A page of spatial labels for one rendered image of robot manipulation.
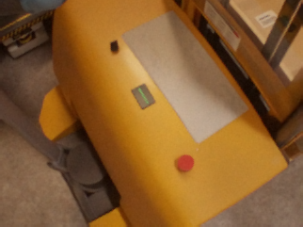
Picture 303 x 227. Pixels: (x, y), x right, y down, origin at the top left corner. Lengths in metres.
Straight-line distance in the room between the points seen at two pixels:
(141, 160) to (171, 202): 0.13
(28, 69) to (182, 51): 1.31
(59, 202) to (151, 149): 1.02
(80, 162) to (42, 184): 0.54
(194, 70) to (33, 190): 1.19
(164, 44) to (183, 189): 0.39
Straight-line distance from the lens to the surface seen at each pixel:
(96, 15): 1.02
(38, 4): 0.35
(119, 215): 1.32
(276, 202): 1.81
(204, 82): 0.89
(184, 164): 0.78
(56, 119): 1.48
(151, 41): 0.94
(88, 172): 1.29
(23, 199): 1.84
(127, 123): 0.85
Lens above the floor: 1.68
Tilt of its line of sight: 68 degrees down
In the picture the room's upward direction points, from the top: 2 degrees counter-clockwise
